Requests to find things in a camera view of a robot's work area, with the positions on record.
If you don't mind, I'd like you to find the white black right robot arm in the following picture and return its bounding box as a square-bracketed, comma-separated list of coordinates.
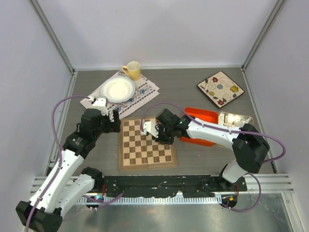
[148, 109, 269, 191]

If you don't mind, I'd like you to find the floral square plate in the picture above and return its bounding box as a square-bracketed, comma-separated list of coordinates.
[197, 71, 245, 108]

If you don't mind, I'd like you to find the gold tray of light pieces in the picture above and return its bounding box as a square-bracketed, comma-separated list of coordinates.
[218, 112, 253, 127]

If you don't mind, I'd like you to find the aluminium frame rail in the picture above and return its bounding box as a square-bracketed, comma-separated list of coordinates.
[30, 173, 294, 210]

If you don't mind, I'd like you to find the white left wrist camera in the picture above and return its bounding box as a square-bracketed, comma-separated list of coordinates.
[88, 96, 109, 116]

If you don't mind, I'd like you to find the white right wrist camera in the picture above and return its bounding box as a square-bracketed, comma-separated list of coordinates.
[141, 121, 159, 138]

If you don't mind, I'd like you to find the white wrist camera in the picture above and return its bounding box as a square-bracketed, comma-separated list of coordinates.
[88, 96, 109, 116]
[141, 121, 159, 138]

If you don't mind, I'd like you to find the yellow mug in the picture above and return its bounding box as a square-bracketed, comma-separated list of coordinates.
[122, 61, 141, 81]

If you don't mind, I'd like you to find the white paper bowl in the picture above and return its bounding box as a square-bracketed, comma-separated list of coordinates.
[100, 76, 136, 103]

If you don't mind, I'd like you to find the orange plastic tray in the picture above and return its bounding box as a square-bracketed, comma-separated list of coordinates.
[179, 107, 218, 147]

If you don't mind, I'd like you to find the wooden chess board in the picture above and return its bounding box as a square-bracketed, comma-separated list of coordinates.
[118, 118, 177, 171]

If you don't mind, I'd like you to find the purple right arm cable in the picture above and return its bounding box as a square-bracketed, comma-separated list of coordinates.
[141, 102, 287, 214]

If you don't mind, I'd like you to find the patterned cloth placemat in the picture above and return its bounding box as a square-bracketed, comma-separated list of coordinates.
[89, 71, 159, 120]

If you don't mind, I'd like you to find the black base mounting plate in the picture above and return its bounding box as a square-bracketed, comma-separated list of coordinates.
[73, 174, 248, 197]

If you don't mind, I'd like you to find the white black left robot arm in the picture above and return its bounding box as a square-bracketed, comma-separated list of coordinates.
[16, 109, 121, 232]

